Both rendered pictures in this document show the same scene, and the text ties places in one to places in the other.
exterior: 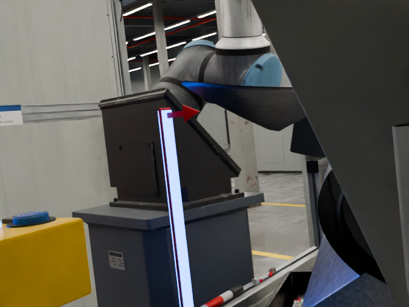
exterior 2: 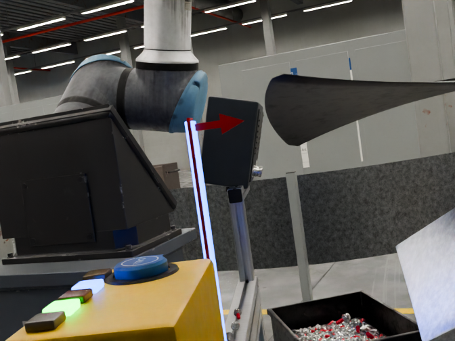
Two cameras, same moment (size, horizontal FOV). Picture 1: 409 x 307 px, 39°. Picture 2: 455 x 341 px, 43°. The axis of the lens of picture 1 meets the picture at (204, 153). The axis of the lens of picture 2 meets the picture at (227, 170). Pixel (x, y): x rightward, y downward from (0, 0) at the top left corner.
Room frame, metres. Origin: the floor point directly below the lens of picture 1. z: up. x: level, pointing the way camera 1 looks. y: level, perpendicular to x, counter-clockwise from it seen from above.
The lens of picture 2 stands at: (0.25, 0.35, 1.17)
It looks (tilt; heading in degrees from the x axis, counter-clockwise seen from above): 3 degrees down; 331
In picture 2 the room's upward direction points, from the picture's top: 8 degrees counter-clockwise
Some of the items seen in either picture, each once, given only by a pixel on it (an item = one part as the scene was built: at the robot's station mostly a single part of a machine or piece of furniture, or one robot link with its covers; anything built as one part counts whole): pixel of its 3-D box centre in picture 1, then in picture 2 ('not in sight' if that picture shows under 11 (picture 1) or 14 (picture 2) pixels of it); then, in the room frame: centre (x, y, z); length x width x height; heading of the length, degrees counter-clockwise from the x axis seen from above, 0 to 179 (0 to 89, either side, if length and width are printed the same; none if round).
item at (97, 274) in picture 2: (12, 220); (97, 275); (0.68, 0.23, 1.08); 0.02 x 0.02 x 0.01; 55
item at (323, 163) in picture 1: (333, 161); (239, 189); (1.38, -0.30, 1.04); 0.24 x 0.03 x 0.03; 145
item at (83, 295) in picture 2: not in sight; (75, 296); (0.63, 0.26, 1.08); 0.02 x 0.02 x 0.01; 55
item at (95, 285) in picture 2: not in sight; (88, 287); (0.65, 0.25, 1.08); 0.02 x 0.02 x 0.01; 55
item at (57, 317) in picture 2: not in sight; (45, 321); (0.59, 0.29, 1.08); 0.02 x 0.02 x 0.01; 55
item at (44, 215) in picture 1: (31, 220); (141, 270); (0.66, 0.21, 1.08); 0.04 x 0.04 x 0.02
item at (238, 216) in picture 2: (319, 202); (241, 233); (1.30, -0.24, 0.96); 0.03 x 0.03 x 0.20; 55
